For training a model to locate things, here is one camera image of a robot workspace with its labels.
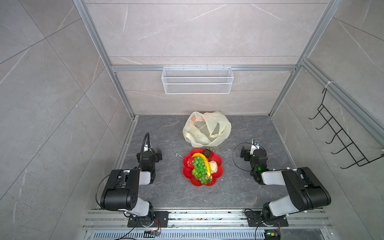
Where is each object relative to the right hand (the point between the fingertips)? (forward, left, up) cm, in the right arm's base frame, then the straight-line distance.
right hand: (250, 145), depth 94 cm
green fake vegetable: (-17, +33, +4) cm, 38 cm away
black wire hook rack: (-23, -32, +25) cm, 46 cm away
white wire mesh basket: (+39, +33, +24) cm, 56 cm away
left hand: (0, +65, +1) cm, 65 cm away
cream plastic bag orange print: (+13, +28, +1) cm, 30 cm away
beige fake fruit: (-13, +25, 0) cm, 29 cm away
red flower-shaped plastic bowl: (-15, +41, -3) cm, 43 cm away
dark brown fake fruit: (-4, +28, +1) cm, 28 cm away
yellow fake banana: (-15, +29, +3) cm, 32 cm away
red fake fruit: (-11, +39, +1) cm, 40 cm away
